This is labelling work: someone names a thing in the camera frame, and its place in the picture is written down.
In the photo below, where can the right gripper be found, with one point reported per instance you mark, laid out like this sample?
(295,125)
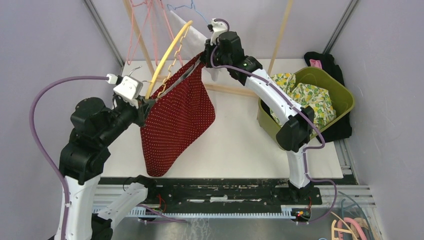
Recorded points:
(207,55)

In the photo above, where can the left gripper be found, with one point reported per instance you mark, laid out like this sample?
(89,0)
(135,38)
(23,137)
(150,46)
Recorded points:
(144,106)

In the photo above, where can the white garment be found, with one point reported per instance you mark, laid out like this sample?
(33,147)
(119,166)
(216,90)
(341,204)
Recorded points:
(194,41)

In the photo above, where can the red polka dot skirt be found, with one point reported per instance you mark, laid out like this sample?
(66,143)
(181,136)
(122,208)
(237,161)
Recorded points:
(183,111)

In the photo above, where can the blue wire hanger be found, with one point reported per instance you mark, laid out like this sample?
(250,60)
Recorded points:
(188,10)

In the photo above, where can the lemon print skirt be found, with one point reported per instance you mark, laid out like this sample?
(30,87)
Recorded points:
(308,95)

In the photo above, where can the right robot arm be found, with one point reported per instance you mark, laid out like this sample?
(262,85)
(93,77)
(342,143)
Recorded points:
(224,51)

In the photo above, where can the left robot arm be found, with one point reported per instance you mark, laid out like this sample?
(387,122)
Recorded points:
(81,164)

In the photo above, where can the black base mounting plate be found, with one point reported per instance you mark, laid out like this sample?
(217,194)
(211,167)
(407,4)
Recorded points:
(217,195)

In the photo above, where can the pink garment in corner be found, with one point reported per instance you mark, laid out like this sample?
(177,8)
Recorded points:
(316,63)

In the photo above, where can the olive green plastic basket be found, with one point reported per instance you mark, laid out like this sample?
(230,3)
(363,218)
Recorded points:
(341,98)

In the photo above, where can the black garment behind basket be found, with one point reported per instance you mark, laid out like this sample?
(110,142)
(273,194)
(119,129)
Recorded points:
(342,129)

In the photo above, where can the pile of spare hangers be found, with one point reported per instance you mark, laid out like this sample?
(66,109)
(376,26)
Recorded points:
(351,222)

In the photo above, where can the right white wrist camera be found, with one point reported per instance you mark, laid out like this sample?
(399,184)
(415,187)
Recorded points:
(217,26)

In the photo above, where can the left aluminium frame post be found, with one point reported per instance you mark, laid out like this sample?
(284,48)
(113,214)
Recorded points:
(92,10)

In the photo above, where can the aluminium frame post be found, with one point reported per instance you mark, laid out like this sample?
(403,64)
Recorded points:
(92,10)
(348,12)

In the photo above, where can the right aluminium frame post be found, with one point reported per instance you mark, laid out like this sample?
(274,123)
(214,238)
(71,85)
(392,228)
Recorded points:
(348,12)

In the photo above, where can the white slotted cable duct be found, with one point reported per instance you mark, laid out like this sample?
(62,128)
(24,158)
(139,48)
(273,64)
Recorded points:
(285,213)

